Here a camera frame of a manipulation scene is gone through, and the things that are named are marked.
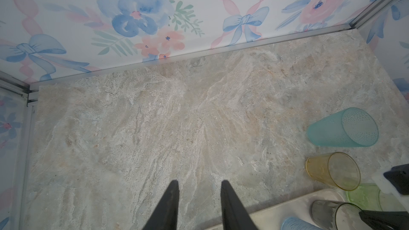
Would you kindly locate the small yellow plastic cup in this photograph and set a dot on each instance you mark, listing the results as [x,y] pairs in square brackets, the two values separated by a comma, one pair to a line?
[336,169]

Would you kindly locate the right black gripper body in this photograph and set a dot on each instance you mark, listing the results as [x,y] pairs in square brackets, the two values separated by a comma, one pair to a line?
[387,188]

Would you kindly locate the small grey plastic cup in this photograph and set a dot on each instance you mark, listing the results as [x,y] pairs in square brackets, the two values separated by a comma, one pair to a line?
[337,215]

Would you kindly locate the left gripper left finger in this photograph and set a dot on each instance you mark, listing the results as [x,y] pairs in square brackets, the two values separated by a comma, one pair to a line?
[165,214]

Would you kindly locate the blue ribbed plastic cup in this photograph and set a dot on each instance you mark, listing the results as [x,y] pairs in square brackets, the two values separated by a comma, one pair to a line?
[294,223]

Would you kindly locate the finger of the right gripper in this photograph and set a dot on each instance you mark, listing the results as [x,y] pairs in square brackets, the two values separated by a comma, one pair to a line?
[384,220]
[398,176]

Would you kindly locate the teal plastic cup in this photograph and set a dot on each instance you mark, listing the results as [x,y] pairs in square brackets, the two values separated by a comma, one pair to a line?
[349,128]

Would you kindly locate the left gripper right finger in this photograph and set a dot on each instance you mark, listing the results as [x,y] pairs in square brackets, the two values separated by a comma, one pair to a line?
[234,214]

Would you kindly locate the beige plastic tray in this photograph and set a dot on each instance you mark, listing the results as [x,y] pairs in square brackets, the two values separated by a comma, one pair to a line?
[272,218]

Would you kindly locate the small green plastic cup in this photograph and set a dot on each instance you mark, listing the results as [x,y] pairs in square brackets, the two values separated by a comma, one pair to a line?
[370,197]

